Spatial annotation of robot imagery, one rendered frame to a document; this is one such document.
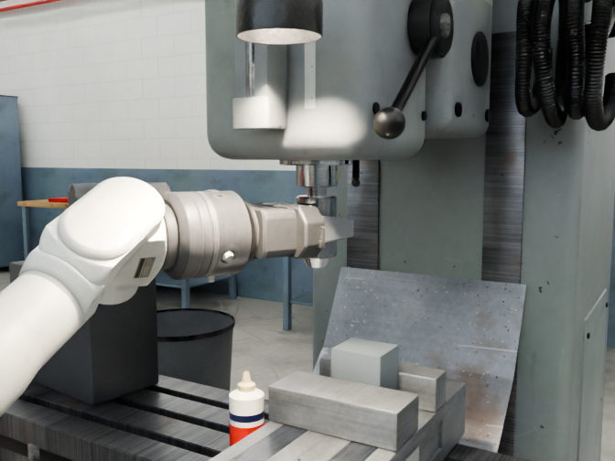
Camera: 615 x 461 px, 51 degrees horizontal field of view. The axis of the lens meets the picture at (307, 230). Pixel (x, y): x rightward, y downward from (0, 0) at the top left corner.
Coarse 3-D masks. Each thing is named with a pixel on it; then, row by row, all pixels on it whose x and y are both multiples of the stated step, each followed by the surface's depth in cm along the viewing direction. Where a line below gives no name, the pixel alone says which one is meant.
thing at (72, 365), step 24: (144, 288) 98; (96, 312) 91; (120, 312) 94; (144, 312) 98; (72, 336) 93; (96, 336) 91; (120, 336) 95; (144, 336) 98; (72, 360) 94; (96, 360) 92; (120, 360) 95; (144, 360) 98; (48, 384) 99; (72, 384) 95; (96, 384) 92; (120, 384) 95; (144, 384) 99
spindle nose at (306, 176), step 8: (296, 168) 73; (304, 168) 72; (312, 168) 71; (320, 168) 71; (328, 168) 71; (336, 168) 73; (296, 176) 73; (304, 176) 72; (312, 176) 71; (320, 176) 71; (328, 176) 72; (336, 176) 73; (296, 184) 73; (304, 184) 72; (312, 184) 71; (320, 184) 71; (328, 184) 72; (336, 184) 73
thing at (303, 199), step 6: (300, 198) 72; (306, 198) 72; (312, 198) 72; (318, 198) 72; (324, 198) 72; (330, 198) 72; (336, 198) 73; (300, 204) 72; (306, 204) 72; (312, 204) 72; (318, 204) 72; (324, 204) 72; (330, 204) 72; (336, 204) 73
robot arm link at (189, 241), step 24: (72, 192) 62; (168, 192) 66; (192, 192) 64; (168, 216) 62; (192, 216) 61; (168, 240) 61; (192, 240) 61; (144, 264) 61; (168, 264) 62; (192, 264) 62; (120, 288) 62
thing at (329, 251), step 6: (318, 210) 72; (324, 210) 72; (330, 210) 72; (336, 210) 73; (330, 216) 72; (336, 216) 73; (330, 246) 73; (336, 246) 74; (324, 252) 72; (330, 252) 73; (336, 252) 75; (306, 258) 73; (312, 258) 72; (318, 258) 72; (324, 258) 72
